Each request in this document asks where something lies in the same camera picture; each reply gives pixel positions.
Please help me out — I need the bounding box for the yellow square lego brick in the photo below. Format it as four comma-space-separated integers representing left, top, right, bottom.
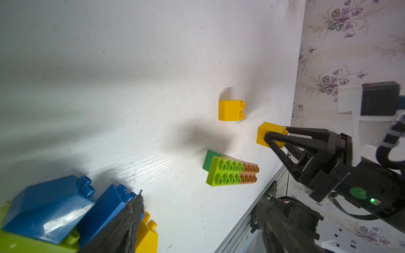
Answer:
218, 100, 246, 121

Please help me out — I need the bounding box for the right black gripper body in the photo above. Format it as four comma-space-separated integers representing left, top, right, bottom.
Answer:
309, 132, 353, 202

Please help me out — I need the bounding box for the green lego brick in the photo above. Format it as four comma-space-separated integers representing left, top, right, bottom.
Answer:
203, 149, 227, 172

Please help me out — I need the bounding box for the aluminium front rail frame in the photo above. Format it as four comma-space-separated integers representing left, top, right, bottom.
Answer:
215, 166, 288, 253

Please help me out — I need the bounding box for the yellow sloped lego brick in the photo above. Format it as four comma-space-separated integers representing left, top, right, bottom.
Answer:
135, 212, 158, 253

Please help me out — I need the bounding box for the blue square lego brick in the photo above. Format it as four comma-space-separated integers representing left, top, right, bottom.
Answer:
77, 184, 138, 248

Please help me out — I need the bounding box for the lime green lego plate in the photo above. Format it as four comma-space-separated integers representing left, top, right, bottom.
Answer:
1, 200, 89, 253

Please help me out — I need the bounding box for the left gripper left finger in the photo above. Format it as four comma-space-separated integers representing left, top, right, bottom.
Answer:
79, 193, 144, 253

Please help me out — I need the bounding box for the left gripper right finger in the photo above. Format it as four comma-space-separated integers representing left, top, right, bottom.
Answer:
256, 197, 316, 253

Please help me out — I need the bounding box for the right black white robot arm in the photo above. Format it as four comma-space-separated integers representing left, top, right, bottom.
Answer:
257, 118, 405, 231

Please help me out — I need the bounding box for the blue sloped lego brick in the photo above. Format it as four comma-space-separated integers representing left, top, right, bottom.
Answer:
2, 175, 95, 245

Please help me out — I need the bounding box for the brown long lego brick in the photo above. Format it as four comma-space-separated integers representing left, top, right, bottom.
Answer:
240, 162, 259, 184

